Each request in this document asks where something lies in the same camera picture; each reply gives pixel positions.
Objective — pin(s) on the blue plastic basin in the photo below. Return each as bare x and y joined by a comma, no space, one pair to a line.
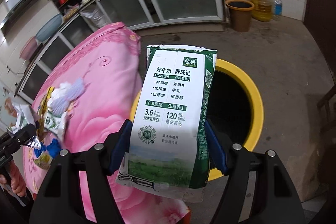
49,28

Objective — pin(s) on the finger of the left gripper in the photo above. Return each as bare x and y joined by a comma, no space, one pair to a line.
11,142

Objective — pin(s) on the yellow rimmed black trash bin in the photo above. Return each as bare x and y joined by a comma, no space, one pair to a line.
235,106

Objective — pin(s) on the white framed kitchen cabinet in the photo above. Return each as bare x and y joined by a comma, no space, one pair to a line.
136,14

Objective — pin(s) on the pink floral tablecloth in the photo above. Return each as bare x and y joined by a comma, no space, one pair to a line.
107,61

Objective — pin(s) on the pink plastic basin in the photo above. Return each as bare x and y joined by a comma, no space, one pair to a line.
29,48

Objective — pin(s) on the wooden stool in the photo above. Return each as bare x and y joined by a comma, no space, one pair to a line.
324,102

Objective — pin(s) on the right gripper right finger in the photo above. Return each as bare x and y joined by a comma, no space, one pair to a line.
275,199

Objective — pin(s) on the person left hand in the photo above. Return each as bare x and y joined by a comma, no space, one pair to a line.
17,184

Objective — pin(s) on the blue label water bottle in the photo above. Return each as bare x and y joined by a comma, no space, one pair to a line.
277,9

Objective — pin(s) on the white grain sack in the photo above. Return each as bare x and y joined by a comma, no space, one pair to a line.
94,17

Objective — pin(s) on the green white milk carton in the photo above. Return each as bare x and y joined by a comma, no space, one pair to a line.
168,154

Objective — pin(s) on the green milk pouch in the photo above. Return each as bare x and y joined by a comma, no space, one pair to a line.
56,124

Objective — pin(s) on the yellow snack bag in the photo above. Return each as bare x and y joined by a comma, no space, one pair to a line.
50,145

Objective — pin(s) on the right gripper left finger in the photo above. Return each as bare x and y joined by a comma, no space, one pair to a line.
59,199

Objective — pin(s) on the brown plastic bucket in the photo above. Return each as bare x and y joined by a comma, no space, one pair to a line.
240,12

